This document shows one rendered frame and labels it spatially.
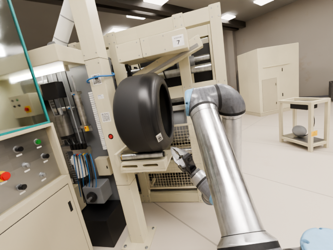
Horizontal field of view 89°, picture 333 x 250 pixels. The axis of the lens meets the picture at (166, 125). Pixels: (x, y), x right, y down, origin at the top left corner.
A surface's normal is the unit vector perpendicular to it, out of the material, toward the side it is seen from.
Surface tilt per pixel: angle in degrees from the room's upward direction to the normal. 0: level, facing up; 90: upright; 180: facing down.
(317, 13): 90
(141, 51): 90
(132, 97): 60
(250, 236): 2
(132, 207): 90
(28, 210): 90
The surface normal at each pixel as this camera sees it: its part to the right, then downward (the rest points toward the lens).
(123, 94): -0.27, -0.36
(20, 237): 0.96, -0.11
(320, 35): -0.75, 0.26
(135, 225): -0.21, 0.25
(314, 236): -0.09, -0.97
